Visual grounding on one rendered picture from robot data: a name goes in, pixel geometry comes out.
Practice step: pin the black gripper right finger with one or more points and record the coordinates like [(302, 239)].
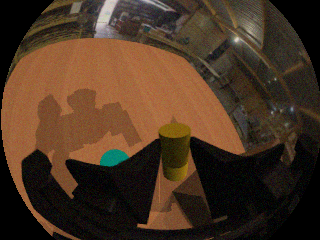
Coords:
[(224, 175)]

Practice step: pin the yellow cylinder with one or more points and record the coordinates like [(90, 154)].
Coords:
[(174, 150)]

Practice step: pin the teal circle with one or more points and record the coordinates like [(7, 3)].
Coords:
[(113, 157)]

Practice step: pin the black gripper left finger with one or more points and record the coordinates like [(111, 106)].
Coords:
[(132, 181)]

